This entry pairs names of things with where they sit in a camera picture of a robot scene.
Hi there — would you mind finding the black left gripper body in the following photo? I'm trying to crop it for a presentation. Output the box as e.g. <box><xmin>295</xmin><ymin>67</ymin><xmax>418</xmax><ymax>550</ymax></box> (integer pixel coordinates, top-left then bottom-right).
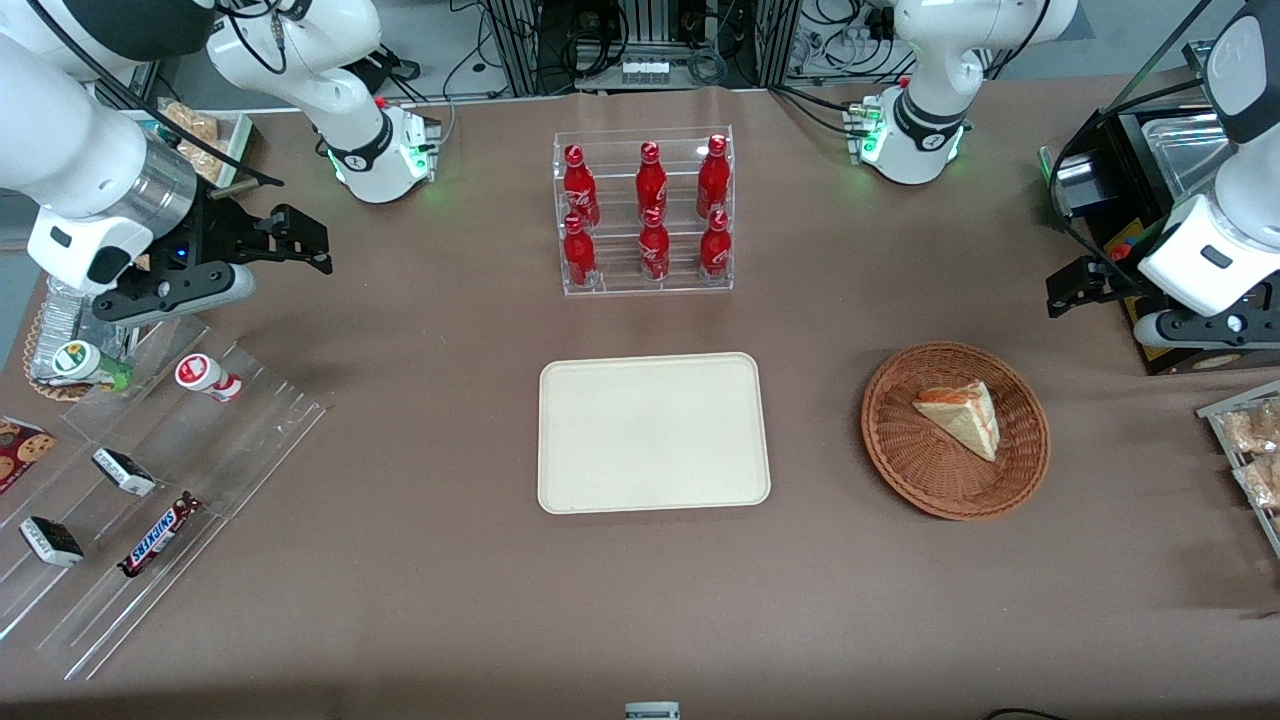
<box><xmin>1085</xmin><ymin>255</ymin><xmax>1147</xmax><ymax>302</ymax></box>

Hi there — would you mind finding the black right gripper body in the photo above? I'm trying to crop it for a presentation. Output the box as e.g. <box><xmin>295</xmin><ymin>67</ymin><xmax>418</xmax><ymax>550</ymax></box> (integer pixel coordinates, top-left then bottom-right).
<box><xmin>195</xmin><ymin>195</ymin><xmax>286</xmax><ymax>268</ymax></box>

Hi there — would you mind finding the triangular sandwich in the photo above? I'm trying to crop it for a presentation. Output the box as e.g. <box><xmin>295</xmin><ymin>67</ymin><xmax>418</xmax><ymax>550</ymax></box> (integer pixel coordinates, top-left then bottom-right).
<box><xmin>912</xmin><ymin>380</ymin><xmax>1001</xmax><ymax>463</ymax></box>

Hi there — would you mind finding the grey tray with bread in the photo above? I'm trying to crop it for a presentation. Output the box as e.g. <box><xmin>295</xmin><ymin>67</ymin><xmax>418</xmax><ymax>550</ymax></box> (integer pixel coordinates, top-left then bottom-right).
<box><xmin>125</xmin><ymin>97</ymin><xmax>254</xmax><ymax>191</ymax></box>

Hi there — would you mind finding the grey metal tray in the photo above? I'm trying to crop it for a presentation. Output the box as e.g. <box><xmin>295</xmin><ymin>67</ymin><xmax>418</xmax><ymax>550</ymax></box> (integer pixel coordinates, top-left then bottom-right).
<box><xmin>1196</xmin><ymin>380</ymin><xmax>1280</xmax><ymax>559</ymax></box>

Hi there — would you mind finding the brown wicker basket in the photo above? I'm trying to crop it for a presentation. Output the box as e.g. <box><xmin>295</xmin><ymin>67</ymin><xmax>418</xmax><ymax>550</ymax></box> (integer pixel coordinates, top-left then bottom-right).
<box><xmin>861</xmin><ymin>342</ymin><xmax>1051</xmax><ymax>521</ymax></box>

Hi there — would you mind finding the cream plastic tray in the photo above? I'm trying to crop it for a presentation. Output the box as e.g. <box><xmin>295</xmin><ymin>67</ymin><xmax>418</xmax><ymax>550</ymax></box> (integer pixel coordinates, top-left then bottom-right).
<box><xmin>537</xmin><ymin>352</ymin><xmax>772</xmax><ymax>515</ymax></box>

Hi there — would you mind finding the wrapped bread pack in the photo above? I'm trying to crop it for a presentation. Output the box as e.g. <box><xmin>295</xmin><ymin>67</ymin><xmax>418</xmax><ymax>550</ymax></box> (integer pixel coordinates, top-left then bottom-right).
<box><xmin>160</xmin><ymin>100</ymin><xmax>222</xmax><ymax>143</ymax></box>
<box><xmin>185</xmin><ymin>140</ymin><xmax>227</xmax><ymax>184</ymax></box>

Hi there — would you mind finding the black countertop appliance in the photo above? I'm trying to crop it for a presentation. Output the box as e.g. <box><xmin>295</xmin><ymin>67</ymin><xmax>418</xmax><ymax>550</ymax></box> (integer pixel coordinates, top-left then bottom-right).
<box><xmin>1038</xmin><ymin>40</ymin><xmax>1280</xmax><ymax>377</ymax></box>

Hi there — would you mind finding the white yogurt bottle red cap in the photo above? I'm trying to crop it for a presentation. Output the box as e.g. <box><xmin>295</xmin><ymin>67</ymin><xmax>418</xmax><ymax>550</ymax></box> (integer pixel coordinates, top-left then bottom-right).
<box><xmin>175</xmin><ymin>353</ymin><xmax>244</xmax><ymax>404</ymax></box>

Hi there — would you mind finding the clear plastic water bottle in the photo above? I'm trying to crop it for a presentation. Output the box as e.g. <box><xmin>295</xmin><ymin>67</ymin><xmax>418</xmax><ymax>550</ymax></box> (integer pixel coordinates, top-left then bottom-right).
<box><xmin>38</xmin><ymin>275</ymin><xmax>136</xmax><ymax>381</ymax></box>

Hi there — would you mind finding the green drink bottle white cap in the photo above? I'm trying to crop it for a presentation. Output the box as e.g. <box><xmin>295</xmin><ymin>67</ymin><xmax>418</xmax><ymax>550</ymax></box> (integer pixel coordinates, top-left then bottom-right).
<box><xmin>50</xmin><ymin>340</ymin><xmax>134</xmax><ymax>393</ymax></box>

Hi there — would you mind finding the clear acrylic stepped stand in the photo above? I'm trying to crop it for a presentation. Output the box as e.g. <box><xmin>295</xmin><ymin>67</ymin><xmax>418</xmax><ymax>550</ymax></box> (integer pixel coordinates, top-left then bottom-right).
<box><xmin>0</xmin><ymin>315</ymin><xmax>331</xmax><ymax>683</ymax></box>

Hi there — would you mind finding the wrapped pastry pack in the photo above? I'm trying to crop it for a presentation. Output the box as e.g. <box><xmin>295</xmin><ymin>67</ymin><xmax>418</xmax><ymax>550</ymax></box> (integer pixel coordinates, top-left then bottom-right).
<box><xmin>1222</xmin><ymin>398</ymin><xmax>1280</xmax><ymax>456</ymax></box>
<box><xmin>1232</xmin><ymin>455</ymin><xmax>1280</xmax><ymax>511</ymax></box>

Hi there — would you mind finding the small round wicker mat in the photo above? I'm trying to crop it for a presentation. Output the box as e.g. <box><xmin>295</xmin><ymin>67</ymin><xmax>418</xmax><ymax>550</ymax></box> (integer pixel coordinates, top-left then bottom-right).
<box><xmin>22</xmin><ymin>300</ymin><xmax>101</xmax><ymax>403</ymax></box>

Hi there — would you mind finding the black white snack bar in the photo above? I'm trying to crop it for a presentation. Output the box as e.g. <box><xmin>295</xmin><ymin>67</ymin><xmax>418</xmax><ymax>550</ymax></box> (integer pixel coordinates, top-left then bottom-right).
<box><xmin>19</xmin><ymin>516</ymin><xmax>85</xmax><ymax>569</ymax></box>
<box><xmin>91</xmin><ymin>447</ymin><xmax>158</xmax><ymax>498</ymax></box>

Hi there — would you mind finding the red cola bottle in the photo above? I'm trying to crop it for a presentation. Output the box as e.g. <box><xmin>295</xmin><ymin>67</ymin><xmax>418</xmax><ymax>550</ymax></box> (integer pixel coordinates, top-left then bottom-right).
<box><xmin>562</xmin><ymin>214</ymin><xmax>598</xmax><ymax>289</ymax></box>
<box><xmin>699</xmin><ymin>210</ymin><xmax>732</xmax><ymax>280</ymax></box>
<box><xmin>639</xmin><ymin>208</ymin><xmax>671</xmax><ymax>282</ymax></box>
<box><xmin>697</xmin><ymin>134</ymin><xmax>731</xmax><ymax>219</ymax></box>
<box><xmin>562</xmin><ymin>144</ymin><xmax>601</xmax><ymax>229</ymax></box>
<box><xmin>636</xmin><ymin>141</ymin><xmax>669</xmax><ymax>223</ymax></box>

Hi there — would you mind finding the chocolate chip cookie packet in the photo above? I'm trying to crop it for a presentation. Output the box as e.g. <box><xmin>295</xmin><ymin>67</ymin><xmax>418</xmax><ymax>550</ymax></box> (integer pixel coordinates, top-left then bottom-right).
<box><xmin>0</xmin><ymin>417</ymin><xmax>57</xmax><ymax>495</ymax></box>

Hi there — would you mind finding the clear acrylic bottle rack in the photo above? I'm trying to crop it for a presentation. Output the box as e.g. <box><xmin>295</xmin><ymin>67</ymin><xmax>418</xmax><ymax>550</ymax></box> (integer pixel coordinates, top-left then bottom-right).
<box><xmin>552</xmin><ymin>126</ymin><xmax>736</xmax><ymax>297</ymax></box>

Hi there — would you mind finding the Snickers chocolate bar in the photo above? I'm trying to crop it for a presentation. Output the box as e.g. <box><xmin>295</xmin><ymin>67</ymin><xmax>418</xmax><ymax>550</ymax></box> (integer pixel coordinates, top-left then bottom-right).
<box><xmin>117</xmin><ymin>491</ymin><xmax>204</xmax><ymax>579</ymax></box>

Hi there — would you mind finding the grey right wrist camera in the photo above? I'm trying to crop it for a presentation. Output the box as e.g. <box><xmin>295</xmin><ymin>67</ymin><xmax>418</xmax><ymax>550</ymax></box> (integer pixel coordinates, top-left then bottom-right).
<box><xmin>93</xmin><ymin>262</ymin><xmax>257</xmax><ymax>328</ymax></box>

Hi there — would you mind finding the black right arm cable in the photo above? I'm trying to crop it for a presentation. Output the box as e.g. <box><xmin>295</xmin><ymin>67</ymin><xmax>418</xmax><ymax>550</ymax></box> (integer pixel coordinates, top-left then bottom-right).
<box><xmin>28</xmin><ymin>0</ymin><xmax>286</xmax><ymax>189</ymax></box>

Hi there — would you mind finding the aluminium frame rack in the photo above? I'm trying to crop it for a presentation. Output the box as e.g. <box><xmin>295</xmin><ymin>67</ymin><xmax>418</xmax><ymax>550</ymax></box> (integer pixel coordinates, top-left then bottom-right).
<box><xmin>480</xmin><ymin>0</ymin><xmax>801</xmax><ymax>97</ymax></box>

